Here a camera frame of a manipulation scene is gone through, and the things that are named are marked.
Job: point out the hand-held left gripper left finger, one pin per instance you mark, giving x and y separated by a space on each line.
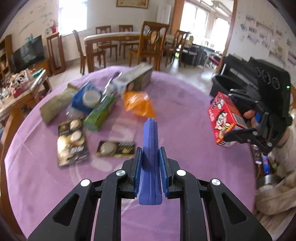
137 172

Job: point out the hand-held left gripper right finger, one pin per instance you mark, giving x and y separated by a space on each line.
164 172

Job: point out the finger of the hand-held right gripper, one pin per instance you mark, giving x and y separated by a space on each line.
245 92
241 135

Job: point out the red milk carton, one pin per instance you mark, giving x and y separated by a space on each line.
224 118

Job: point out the blue plastic strip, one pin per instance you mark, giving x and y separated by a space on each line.
150 150

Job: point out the black trash bin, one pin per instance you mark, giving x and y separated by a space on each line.
222 81

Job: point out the large black button battery pack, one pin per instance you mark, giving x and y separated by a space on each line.
71 143

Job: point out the person's right forearm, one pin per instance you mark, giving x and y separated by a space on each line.
277 194

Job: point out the person's right hand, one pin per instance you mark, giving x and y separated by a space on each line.
249 114

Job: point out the black piano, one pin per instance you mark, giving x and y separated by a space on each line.
233 63

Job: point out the small black button battery pack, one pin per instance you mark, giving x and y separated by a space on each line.
115 149

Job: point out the steel bowl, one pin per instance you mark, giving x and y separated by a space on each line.
268 182

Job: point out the orange plastic wrapper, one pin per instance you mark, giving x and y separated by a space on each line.
138 105

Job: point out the bright green box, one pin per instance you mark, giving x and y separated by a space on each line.
99 114

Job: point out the wooden dining chair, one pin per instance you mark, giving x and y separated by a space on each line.
126 29
178 44
104 31
85 53
148 46

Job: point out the balcony window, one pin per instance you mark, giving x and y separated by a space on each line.
203 19

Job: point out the round white plastic lid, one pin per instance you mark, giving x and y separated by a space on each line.
91 99

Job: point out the crumpled clear plastic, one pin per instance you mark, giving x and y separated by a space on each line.
72 112

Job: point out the long silver green box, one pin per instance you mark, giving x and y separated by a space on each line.
134 78

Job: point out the blue white packet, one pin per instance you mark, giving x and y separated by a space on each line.
78 97

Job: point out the beige paper packet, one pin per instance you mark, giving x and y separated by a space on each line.
55 104

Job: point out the wooden coffee table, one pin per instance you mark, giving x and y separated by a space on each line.
23 99

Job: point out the wooden dining table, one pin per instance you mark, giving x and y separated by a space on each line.
111 38

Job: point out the wide framed picture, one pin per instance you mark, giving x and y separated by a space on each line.
131 3

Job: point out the flat red box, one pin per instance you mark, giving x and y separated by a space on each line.
16 93

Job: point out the tall wooden plant stand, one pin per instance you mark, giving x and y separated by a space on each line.
55 53

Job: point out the white lattice basket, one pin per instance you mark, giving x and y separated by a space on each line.
20 80

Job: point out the flat screen television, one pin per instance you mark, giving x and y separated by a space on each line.
27 54

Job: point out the red flower pot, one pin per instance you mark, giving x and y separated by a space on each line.
54 29

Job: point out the white framed window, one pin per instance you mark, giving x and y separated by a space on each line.
71 15

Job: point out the wooden bookshelf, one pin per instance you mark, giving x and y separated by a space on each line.
5 53

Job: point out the row of wall photos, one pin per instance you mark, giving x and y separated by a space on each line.
252 37

